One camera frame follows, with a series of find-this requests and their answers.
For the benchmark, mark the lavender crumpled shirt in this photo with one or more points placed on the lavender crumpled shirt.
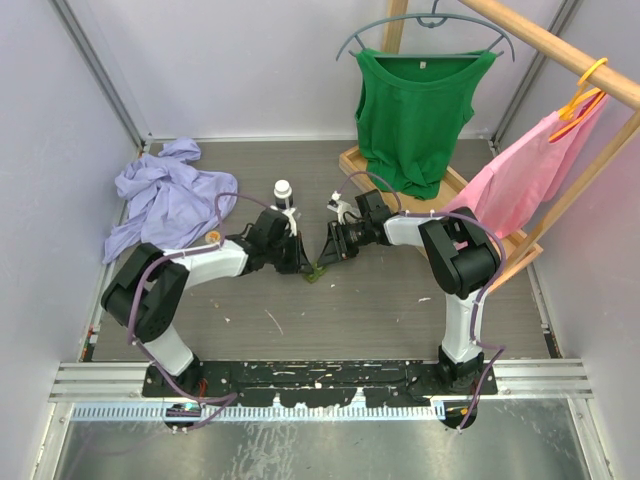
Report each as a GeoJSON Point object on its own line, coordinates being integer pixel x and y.
{"type": "Point", "coordinates": [170, 203]}

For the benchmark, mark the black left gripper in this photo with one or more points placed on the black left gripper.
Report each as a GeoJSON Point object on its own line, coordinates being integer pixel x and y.
{"type": "Point", "coordinates": [299, 262]}

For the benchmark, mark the yellow clothes hanger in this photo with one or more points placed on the yellow clothes hanger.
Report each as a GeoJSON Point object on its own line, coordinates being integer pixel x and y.
{"type": "Point", "coordinates": [582, 103]}

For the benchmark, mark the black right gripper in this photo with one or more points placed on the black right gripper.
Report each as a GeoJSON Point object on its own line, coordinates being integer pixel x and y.
{"type": "Point", "coordinates": [336, 247]}

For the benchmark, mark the pink shirt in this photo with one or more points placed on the pink shirt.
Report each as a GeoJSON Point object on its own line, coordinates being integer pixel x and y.
{"type": "Point", "coordinates": [507, 191]}

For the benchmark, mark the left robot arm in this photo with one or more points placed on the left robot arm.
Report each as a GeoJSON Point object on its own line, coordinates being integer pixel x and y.
{"type": "Point", "coordinates": [144, 294]}

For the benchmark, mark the green tank top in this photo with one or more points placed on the green tank top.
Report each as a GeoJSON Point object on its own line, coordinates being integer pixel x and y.
{"type": "Point", "coordinates": [410, 114]}

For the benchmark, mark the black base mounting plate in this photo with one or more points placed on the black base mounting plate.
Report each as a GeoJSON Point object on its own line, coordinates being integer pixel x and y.
{"type": "Point", "coordinates": [314, 384]}

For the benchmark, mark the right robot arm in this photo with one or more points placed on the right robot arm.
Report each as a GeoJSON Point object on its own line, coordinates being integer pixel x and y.
{"type": "Point", "coordinates": [463, 261]}

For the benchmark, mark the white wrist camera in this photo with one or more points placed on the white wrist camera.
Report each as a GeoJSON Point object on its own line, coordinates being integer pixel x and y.
{"type": "Point", "coordinates": [293, 215]}
{"type": "Point", "coordinates": [340, 207]}

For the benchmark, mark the clear pill bottle orange cap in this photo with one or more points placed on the clear pill bottle orange cap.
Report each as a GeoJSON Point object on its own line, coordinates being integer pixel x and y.
{"type": "Point", "coordinates": [217, 244]}

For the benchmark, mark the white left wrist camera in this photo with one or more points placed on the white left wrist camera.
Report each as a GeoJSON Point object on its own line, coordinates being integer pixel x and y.
{"type": "Point", "coordinates": [293, 215]}

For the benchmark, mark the wooden clothes rack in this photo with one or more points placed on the wooden clothes rack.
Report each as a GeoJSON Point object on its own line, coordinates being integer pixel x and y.
{"type": "Point", "coordinates": [522, 249]}

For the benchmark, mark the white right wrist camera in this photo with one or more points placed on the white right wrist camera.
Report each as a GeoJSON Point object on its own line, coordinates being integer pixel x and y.
{"type": "Point", "coordinates": [340, 207]}

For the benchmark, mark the green pill organizer box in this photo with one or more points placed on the green pill organizer box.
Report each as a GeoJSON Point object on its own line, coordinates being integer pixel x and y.
{"type": "Point", "coordinates": [316, 273]}

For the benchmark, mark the grey clothes hanger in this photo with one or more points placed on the grey clothes hanger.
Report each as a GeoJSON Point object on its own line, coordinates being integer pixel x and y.
{"type": "Point", "coordinates": [429, 21]}

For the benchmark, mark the white capped dark pill bottle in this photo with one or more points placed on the white capped dark pill bottle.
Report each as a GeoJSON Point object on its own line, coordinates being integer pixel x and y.
{"type": "Point", "coordinates": [283, 194]}

